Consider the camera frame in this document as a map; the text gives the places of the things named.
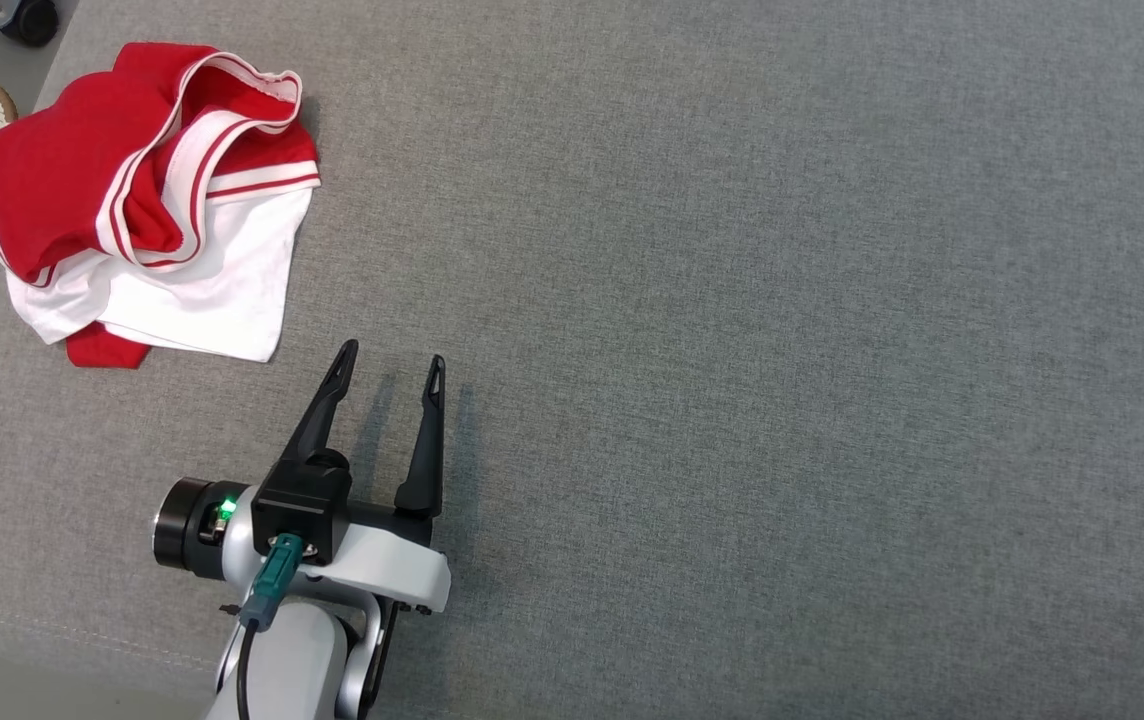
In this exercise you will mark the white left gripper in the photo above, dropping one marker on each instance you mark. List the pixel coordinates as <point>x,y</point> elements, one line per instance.
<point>382,560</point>

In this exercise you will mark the red white basketball jersey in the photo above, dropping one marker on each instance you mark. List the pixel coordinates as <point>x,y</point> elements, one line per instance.
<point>192,280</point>

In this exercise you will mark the black caster wheel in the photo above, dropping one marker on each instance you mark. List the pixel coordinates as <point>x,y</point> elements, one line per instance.
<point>32,20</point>

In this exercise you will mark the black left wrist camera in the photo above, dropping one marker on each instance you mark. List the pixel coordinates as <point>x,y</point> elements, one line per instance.
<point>302,505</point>

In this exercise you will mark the teal left camera connector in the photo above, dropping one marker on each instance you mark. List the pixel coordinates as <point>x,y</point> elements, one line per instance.
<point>272,585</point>

